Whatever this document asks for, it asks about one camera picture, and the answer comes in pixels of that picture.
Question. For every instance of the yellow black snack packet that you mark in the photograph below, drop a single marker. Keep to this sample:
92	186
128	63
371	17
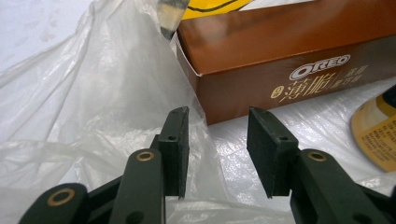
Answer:
211	7

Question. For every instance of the clear plastic bag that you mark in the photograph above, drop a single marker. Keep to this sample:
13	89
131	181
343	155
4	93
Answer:
77	93

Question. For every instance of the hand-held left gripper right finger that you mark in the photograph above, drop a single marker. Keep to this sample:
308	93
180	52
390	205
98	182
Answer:
271	149

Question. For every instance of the brown biscuit box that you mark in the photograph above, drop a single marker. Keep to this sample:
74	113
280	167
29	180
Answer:
249	40

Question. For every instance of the orange bottle with white cap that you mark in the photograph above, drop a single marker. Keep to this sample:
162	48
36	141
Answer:
376	137

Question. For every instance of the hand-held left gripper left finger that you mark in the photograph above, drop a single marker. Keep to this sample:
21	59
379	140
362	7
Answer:
176	149

